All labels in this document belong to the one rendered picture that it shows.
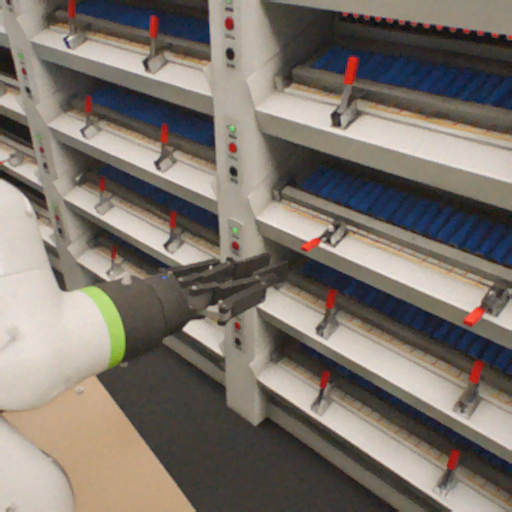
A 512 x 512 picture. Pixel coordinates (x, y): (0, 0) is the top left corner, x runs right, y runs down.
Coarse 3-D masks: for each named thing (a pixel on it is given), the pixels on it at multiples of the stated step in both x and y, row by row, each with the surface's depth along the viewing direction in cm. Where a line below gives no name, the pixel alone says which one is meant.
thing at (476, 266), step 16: (288, 192) 101; (304, 192) 100; (320, 208) 97; (336, 208) 95; (352, 224) 94; (368, 224) 91; (384, 224) 90; (400, 240) 88; (416, 240) 87; (432, 256) 86; (448, 256) 83; (464, 256) 83; (448, 272) 83; (480, 272) 81; (496, 272) 80
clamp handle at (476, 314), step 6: (492, 294) 77; (486, 300) 77; (492, 300) 77; (480, 306) 76; (486, 306) 76; (474, 312) 75; (480, 312) 75; (468, 318) 74; (474, 318) 74; (480, 318) 75; (468, 324) 73
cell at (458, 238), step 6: (474, 216) 87; (468, 222) 87; (474, 222) 87; (462, 228) 87; (468, 228) 86; (474, 228) 87; (456, 234) 86; (462, 234) 86; (468, 234) 86; (450, 240) 86; (456, 240) 85; (462, 240) 86; (456, 246) 85
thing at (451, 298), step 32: (288, 160) 103; (320, 160) 108; (256, 192) 100; (288, 224) 99; (320, 224) 97; (320, 256) 96; (352, 256) 91; (384, 256) 89; (384, 288) 90; (416, 288) 84; (448, 288) 83; (480, 288) 81; (448, 320) 84; (480, 320) 79
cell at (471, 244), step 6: (480, 222) 87; (486, 222) 86; (480, 228) 86; (486, 228) 86; (474, 234) 85; (480, 234) 85; (486, 234) 86; (468, 240) 85; (474, 240) 85; (480, 240) 85; (462, 246) 85; (468, 246) 84; (474, 246) 84
